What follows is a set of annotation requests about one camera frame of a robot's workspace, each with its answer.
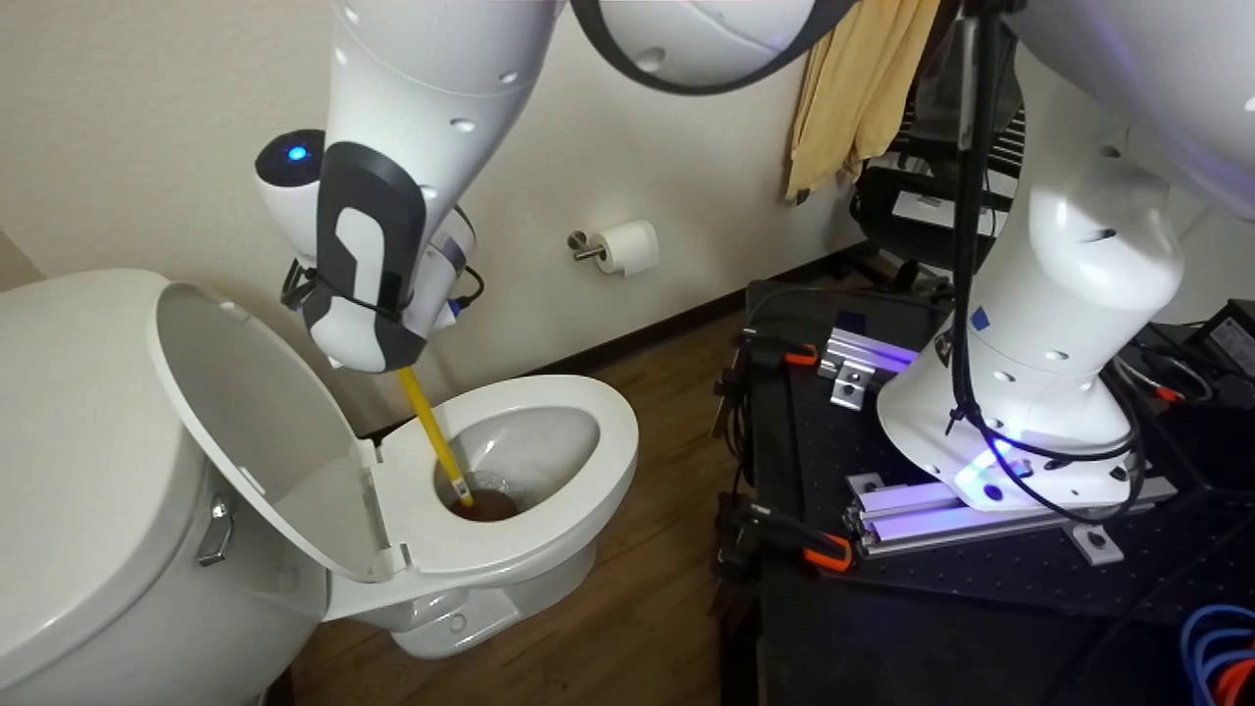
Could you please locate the yellow toilet brush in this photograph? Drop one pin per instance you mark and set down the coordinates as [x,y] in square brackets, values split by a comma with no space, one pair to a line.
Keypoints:
[431,432]

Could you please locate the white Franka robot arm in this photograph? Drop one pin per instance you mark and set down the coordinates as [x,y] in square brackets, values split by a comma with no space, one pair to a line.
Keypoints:
[431,81]

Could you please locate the white toilet paper roll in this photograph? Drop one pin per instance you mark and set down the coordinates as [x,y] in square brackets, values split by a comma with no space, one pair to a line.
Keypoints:
[634,250]

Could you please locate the white toilet lid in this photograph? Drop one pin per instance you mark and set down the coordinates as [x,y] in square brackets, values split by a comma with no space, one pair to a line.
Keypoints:
[261,416]

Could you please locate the white toilet bowl and tank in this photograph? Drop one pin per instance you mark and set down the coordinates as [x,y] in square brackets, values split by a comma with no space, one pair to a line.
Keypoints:
[119,455]

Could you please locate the white round plate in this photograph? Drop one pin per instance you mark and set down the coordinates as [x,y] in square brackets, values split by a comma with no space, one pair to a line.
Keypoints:
[602,484]

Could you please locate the black orange bar clamp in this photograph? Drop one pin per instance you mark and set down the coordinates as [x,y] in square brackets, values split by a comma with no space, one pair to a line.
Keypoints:
[785,356]
[796,543]

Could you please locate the black equipment stack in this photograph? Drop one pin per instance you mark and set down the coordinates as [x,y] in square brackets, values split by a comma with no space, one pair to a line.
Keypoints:
[913,199]

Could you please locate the yellow hanging towel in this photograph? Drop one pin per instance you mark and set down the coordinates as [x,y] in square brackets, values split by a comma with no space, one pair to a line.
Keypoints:
[855,90]

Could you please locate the black robot table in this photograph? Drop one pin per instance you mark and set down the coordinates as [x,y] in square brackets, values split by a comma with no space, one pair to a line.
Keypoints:
[944,629]

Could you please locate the chrome flush lever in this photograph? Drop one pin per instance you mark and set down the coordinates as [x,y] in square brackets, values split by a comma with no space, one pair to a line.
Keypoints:
[217,535]

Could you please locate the black box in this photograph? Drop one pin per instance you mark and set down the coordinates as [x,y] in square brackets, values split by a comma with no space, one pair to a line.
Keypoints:
[1234,339]

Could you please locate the aluminium mounting rail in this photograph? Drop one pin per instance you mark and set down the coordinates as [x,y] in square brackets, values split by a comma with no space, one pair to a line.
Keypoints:
[944,511]
[864,365]

